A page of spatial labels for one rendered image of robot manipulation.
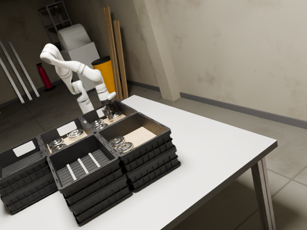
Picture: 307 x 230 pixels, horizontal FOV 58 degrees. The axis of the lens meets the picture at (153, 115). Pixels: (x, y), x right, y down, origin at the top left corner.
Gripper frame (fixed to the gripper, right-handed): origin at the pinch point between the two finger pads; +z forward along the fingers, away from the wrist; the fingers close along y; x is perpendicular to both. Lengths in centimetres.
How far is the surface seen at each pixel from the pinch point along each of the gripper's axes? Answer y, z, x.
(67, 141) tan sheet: 25.4, 3.5, -23.4
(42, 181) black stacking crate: 63, 6, -15
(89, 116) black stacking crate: 3.9, -3.4, -15.8
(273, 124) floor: -119, 86, 97
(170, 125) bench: -9.5, 16.5, 37.2
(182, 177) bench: 46, 17, 62
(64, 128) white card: 19.1, -3.2, -28.2
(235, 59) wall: -152, 20, 66
